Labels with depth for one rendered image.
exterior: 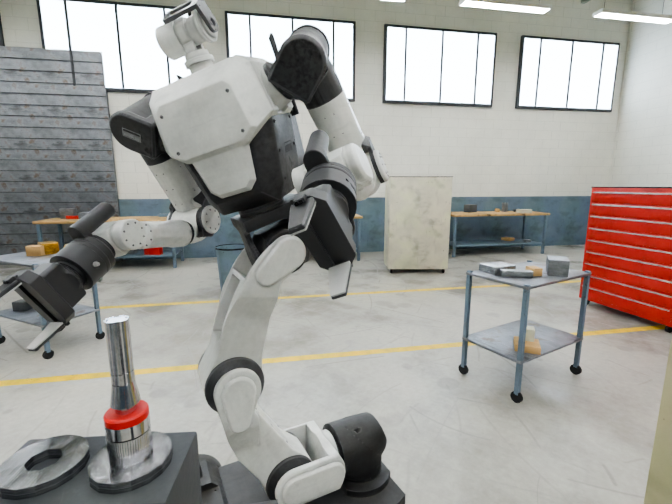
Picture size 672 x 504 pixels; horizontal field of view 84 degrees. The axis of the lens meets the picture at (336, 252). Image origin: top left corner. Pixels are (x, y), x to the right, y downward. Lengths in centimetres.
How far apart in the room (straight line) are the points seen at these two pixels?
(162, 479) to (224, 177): 57
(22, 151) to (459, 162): 855
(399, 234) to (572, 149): 569
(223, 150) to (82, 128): 772
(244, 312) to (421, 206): 552
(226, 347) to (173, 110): 54
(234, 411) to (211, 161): 57
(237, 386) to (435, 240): 568
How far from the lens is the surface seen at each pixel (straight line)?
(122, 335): 49
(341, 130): 86
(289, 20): 847
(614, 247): 528
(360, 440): 126
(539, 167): 1018
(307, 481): 118
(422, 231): 635
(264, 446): 112
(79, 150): 855
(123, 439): 53
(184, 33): 93
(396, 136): 849
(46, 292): 83
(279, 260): 89
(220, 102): 83
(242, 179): 84
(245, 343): 97
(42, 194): 882
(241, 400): 97
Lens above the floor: 149
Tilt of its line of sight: 10 degrees down
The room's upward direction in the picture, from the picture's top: straight up
